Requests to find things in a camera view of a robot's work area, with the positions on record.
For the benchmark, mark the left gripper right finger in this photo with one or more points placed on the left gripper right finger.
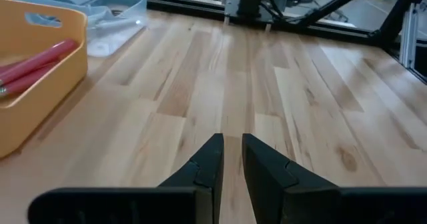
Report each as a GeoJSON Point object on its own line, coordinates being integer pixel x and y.
{"type": "Point", "coordinates": [317, 205]}

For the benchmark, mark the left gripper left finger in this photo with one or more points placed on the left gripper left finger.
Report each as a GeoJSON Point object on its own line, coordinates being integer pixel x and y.
{"type": "Point", "coordinates": [150, 204]}

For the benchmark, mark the orange plastic bin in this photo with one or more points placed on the orange plastic bin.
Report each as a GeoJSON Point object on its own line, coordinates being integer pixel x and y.
{"type": "Point", "coordinates": [43, 100]}

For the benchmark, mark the clear plastic bin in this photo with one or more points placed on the clear plastic bin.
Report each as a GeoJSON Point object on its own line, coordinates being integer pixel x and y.
{"type": "Point", "coordinates": [116, 40]}

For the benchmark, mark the silver aluminium extrusion post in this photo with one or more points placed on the silver aluminium extrusion post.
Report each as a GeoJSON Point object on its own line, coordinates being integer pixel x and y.
{"type": "Point", "coordinates": [408, 37]}

